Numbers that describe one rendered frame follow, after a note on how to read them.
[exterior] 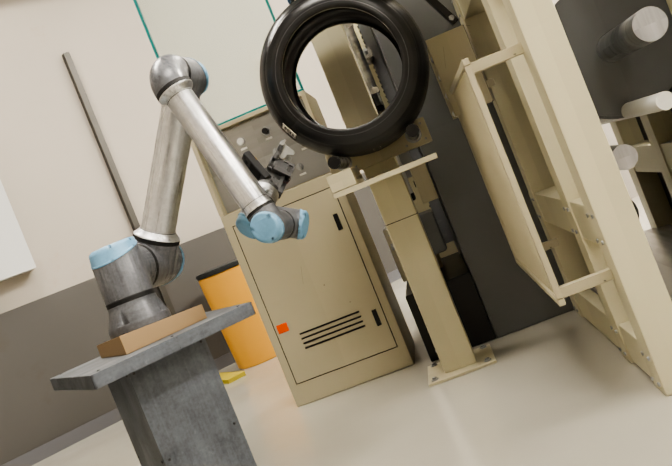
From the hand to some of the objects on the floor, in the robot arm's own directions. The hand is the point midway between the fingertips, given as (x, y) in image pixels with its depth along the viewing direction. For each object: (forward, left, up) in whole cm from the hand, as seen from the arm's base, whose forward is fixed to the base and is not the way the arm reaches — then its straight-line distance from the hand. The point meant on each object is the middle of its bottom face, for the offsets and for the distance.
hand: (281, 142), depth 256 cm
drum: (+72, +254, -86) cm, 277 cm away
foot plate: (+53, +26, -99) cm, 116 cm away
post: (+53, +26, -99) cm, 116 cm away
